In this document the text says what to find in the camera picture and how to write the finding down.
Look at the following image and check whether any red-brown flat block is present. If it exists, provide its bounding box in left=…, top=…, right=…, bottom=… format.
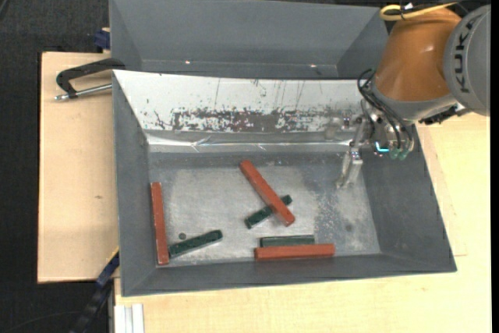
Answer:
left=253, top=243, right=337, bottom=262
left=238, top=159, right=296, bottom=228
left=150, top=181, right=172, bottom=267

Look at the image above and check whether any dark green flat block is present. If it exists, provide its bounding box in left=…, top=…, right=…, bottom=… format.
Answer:
left=243, top=194, right=293, bottom=230
left=259, top=234, right=316, bottom=248
left=168, top=228, right=224, bottom=258

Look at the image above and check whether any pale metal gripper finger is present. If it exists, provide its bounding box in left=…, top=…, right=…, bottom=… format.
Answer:
left=336, top=151, right=353, bottom=190
left=345, top=154, right=364, bottom=187

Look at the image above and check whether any grey metal bin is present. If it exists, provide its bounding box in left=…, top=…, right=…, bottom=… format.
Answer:
left=108, top=0, right=458, bottom=298

